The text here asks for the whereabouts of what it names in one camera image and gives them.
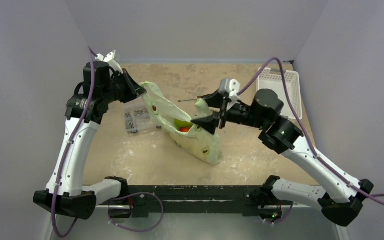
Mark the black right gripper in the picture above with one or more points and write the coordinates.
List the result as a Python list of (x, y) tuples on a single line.
[(223, 108)]

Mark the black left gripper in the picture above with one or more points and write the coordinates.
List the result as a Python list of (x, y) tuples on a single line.
[(134, 89)]

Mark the green plastic bag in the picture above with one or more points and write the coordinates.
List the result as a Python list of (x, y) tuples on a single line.
[(197, 142)]

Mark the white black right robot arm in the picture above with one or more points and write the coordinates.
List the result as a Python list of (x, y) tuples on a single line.
[(338, 195)]

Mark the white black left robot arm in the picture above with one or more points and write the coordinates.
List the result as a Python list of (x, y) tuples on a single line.
[(104, 83)]

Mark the red fake fruit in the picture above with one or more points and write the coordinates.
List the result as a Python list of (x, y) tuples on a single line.
[(185, 129)]

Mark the green fake apple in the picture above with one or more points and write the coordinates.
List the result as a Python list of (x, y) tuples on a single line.
[(182, 124)]

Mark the yellow black screwdriver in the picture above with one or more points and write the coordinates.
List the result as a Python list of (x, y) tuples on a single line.
[(188, 100)]

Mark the clear plastic screw box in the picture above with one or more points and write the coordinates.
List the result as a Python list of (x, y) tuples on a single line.
[(137, 119)]

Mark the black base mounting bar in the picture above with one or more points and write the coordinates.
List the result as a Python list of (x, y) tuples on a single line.
[(248, 200)]

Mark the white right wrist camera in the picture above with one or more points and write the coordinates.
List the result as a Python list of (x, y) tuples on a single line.
[(230, 88)]

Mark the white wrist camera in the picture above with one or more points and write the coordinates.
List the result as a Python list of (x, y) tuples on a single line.
[(230, 88), (112, 58)]

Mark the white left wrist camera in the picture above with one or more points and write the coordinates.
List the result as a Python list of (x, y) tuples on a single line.
[(112, 58)]

